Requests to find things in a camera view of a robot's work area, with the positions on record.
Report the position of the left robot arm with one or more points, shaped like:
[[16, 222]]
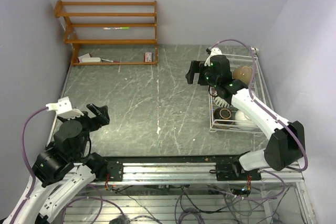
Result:
[[64, 167]]

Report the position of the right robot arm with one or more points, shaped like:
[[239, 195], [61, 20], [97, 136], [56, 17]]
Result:
[[285, 139]]

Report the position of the pink white pen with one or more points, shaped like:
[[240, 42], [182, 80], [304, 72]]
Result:
[[110, 61]]

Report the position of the aluminium rail frame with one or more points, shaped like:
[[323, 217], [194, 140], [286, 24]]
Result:
[[188, 173]]

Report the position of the green pink marker pen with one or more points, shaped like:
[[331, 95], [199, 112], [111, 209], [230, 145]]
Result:
[[116, 28]]

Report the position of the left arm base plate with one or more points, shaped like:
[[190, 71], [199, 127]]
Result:
[[115, 171]]

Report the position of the small red white box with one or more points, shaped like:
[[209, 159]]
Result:
[[148, 57]]

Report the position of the wooden shelf rack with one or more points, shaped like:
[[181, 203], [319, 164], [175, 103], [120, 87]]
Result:
[[70, 36]]

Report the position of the dark brown bowl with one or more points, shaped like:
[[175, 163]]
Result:
[[222, 116]]

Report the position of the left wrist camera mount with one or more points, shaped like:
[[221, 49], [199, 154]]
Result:
[[64, 109]]

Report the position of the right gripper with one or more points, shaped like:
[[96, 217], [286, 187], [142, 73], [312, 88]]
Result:
[[197, 66]]

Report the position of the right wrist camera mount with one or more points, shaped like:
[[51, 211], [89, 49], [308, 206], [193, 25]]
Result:
[[212, 52]]

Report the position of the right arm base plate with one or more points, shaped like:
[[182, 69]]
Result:
[[234, 172]]

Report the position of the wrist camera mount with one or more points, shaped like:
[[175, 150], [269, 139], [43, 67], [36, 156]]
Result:
[[212, 52], [64, 109]]

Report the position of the white wire dish rack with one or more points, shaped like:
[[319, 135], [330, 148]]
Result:
[[257, 87]]

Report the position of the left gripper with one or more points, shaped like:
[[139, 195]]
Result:
[[102, 118]]

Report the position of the cream bowl patterned rim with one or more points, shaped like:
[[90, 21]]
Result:
[[220, 102]]

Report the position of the black glossy bowl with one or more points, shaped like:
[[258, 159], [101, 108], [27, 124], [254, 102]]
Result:
[[243, 73]]

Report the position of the white bowl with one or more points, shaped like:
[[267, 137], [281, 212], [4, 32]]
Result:
[[243, 122]]

